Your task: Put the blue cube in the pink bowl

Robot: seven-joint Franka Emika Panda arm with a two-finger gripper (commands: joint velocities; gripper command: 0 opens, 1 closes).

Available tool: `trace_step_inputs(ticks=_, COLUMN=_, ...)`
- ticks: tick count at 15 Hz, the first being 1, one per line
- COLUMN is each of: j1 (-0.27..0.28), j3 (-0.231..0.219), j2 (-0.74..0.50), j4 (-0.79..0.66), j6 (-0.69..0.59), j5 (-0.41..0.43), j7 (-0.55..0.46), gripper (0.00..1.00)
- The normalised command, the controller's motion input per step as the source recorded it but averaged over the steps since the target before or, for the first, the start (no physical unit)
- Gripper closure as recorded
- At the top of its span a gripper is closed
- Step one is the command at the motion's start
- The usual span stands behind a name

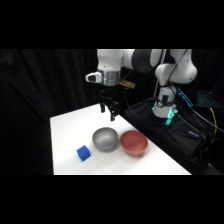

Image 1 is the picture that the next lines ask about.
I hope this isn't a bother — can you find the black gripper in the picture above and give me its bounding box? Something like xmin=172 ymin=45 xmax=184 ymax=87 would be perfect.
xmin=98 ymin=85 xmax=120 ymax=122

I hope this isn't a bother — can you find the blue cube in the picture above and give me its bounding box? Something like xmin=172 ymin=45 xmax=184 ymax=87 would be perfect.
xmin=76 ymin=144 xmax=92 ymax=163

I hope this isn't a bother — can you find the grey bowl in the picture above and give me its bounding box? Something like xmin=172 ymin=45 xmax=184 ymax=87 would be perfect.
xmin=91 ymin=126 xmax=120 ymax=152

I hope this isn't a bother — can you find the pink bowl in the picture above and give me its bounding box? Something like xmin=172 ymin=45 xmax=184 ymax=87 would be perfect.
xmin=119 ymin=129 xmax=149 ymax=158

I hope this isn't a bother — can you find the green base light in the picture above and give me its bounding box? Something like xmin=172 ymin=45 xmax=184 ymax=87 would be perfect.
xmin=151 ymin=102 xmax=178 ymax=127

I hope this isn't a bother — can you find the black robot stand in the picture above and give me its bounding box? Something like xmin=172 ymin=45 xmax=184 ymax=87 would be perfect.
xmin=122 ymin=97 xmax=209 ymax=175

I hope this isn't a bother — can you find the black curtain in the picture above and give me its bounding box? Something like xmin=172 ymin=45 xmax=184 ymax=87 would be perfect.
xmin=0 ymin=49 xmax=224 ymax=176

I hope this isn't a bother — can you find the black pen-shaped tool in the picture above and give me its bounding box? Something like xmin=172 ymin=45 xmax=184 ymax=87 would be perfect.
xmin=180 ymin=129 xmax=201 ymax=139

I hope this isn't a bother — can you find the keyboard with teal lights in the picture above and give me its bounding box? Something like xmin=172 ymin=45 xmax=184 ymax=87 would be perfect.
xmin=195 ymin=90 xmax=224 ymax=108

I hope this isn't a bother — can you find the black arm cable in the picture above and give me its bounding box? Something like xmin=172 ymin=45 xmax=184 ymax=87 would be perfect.
xmin=123 ymin=87 xmax=164 ymax=127

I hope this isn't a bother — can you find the tan wrist mount bracket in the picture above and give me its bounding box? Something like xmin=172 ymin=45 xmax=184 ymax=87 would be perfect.
xmin=119 ymin=79 xmax=137 ymax=90

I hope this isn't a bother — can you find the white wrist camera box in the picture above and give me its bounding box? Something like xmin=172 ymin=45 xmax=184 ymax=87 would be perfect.
xmin=84 ymin=71 xmax=103 ymax=84

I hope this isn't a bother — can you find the blue cable bundle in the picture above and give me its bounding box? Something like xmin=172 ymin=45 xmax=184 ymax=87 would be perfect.
xmin=175 ymin=87 xmax=195 ymax=108

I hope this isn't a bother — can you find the yellow cable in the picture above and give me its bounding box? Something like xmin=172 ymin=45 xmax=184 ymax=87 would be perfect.
xmin=199 ymin=107 xmax=218 ymax=151

